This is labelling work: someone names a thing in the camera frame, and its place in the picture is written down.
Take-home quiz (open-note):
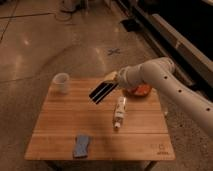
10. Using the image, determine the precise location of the white tube bottle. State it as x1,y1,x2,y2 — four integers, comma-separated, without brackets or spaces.
114,96,127,129

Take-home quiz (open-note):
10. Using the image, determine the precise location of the black striped eraser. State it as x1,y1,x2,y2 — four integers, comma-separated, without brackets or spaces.
89,82,117,104

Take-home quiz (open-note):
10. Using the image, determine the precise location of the wooden folding table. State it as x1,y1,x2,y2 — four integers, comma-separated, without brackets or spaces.
25,78,175,161

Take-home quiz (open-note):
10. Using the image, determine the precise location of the black floor box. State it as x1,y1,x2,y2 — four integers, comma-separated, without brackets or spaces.
121,19,140,32

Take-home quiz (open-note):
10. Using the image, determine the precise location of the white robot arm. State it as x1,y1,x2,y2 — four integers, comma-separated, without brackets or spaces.
104,57,213,139

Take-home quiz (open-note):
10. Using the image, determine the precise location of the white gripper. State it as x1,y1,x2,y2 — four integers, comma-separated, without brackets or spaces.
103,66,141,89

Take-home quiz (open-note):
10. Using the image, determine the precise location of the blue sponge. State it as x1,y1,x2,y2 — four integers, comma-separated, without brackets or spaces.
73,135,91,158

